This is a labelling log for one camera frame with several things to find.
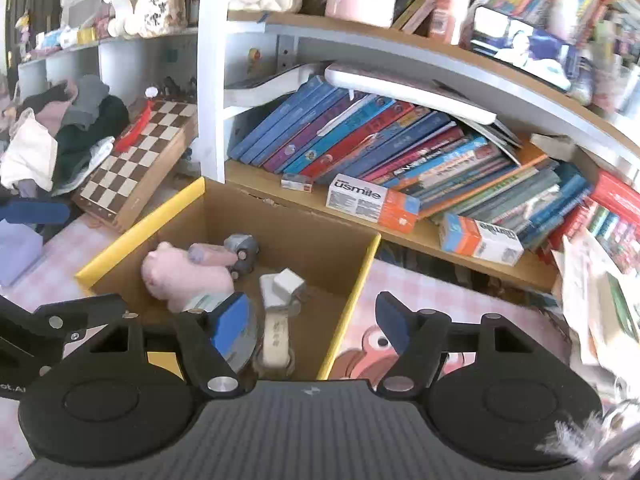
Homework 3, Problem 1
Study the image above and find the pink plush pig toy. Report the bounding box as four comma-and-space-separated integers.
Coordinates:
141, 242, 234, 313

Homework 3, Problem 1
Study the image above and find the small white charger cube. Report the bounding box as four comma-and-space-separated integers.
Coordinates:
272, 268, 306, 302

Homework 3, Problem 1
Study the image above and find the grey purple toy car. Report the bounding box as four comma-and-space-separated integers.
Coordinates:
188, 232, 262, 281

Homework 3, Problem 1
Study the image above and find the pink checkered tablecloth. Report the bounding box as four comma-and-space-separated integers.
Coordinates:
0, 211, 576, 480

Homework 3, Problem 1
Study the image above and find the pile of clothes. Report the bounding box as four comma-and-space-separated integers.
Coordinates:
1, 75, 130, 286

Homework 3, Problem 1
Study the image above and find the wooden chess board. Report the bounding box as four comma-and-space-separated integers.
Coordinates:
73, 100, 198, 233

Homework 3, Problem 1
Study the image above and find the orange white small carton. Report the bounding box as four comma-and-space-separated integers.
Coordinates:
439, 214, 524, 266

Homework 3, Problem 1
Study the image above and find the yellow cardboard box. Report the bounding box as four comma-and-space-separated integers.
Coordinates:
76, 179, 381, 379

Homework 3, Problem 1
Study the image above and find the orange white usmile box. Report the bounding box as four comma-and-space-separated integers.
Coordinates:
326, 174, 420, 234

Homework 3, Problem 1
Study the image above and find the red santa stick ornament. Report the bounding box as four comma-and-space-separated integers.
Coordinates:
114, 87, 158, 153

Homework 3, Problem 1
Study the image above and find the stack of papers and books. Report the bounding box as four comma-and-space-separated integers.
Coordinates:
554, 229, 639, 402

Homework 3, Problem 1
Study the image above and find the white shelf unit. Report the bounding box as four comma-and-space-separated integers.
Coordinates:
16, 0, 640, 291

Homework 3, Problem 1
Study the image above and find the row of leaning books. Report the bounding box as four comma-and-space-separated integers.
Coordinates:
224, 73, 592, 250

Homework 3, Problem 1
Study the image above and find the framed photo on shelf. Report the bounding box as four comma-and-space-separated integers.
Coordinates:
470, 6, 578, 93

